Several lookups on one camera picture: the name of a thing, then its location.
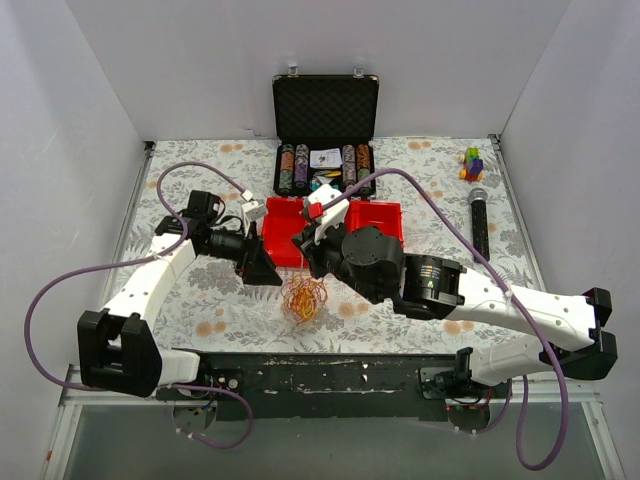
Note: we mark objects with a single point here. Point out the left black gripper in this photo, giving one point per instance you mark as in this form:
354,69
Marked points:
252,255

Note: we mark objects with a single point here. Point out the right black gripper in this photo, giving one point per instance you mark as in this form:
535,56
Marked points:
310,245

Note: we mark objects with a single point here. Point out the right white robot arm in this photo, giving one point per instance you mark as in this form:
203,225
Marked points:
553,329

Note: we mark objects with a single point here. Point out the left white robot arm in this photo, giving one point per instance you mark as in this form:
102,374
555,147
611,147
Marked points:
117,349

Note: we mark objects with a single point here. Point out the red plastic compartment tray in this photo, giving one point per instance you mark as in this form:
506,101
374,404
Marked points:
284,220

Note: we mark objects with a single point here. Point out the floral patterned table mat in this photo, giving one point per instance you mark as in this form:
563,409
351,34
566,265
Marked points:
210,309

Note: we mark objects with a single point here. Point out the white card deck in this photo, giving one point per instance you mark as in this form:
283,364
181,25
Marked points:
325,159

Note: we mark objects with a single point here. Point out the black handheld microphone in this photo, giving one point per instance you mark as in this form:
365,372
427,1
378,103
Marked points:
480,235

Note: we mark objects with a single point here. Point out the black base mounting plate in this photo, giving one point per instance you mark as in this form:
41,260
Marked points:
331,385

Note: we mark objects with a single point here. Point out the colourful toy block figure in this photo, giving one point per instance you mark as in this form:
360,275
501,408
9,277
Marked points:
472,165

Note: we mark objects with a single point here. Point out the black poker chip case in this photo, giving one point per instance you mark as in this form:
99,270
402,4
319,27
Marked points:
322,112

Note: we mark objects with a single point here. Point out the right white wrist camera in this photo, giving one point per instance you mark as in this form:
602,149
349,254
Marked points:
324,208

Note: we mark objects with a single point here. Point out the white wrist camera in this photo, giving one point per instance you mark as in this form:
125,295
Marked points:
252,209
324,208

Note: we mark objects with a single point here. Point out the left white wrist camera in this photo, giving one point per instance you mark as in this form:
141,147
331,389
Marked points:
252,209

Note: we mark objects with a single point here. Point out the aluminium front rail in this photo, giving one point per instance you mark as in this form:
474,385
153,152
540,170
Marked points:
285,435

